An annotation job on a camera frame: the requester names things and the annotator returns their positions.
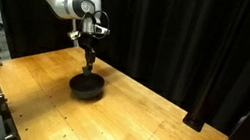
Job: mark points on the slanted grey metal pole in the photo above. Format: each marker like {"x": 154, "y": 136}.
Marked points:
{"x": 74, "y": 28}

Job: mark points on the black curtain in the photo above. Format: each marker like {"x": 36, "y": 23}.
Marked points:
{"x": 171, "y": 33}

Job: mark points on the black round bowl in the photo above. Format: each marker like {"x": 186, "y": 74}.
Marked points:
{"x": 87, "y": 87}

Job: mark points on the black post with base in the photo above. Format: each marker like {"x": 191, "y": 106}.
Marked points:
{"x": 203, "y": 92}

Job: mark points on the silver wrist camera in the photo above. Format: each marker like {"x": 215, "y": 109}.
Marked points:
{"x": 101, "y": 29}

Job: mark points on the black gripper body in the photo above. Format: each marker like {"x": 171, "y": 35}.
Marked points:
{"x": 86, "y": 40}

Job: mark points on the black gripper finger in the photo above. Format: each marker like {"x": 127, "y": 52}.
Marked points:
{"x": 87, "y": 57}
{"x": 92, "y": 60}

